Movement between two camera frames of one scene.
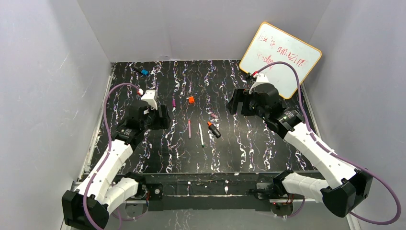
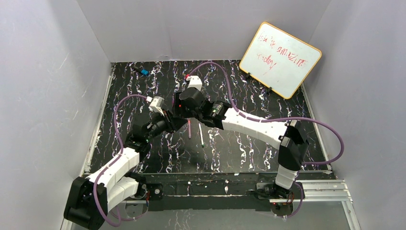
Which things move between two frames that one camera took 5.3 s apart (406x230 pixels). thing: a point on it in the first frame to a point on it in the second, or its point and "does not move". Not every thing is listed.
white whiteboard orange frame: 270,44 does not move
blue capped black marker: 142,71 does not move
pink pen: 189,128 does not move
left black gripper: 162,117 to 173,120
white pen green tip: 200,135 does not move
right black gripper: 237,102 to 181,103
